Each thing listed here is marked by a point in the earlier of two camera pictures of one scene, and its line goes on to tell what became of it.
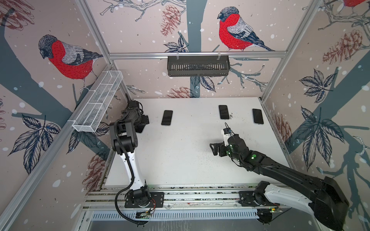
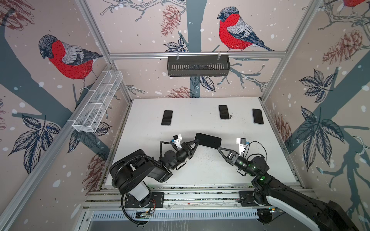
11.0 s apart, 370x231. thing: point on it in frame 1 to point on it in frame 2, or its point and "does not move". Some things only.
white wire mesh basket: [88, 119] does not move
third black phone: [224, 112] does not move
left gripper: [145, 120] to [189, 152]
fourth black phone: [257, 115] does not move
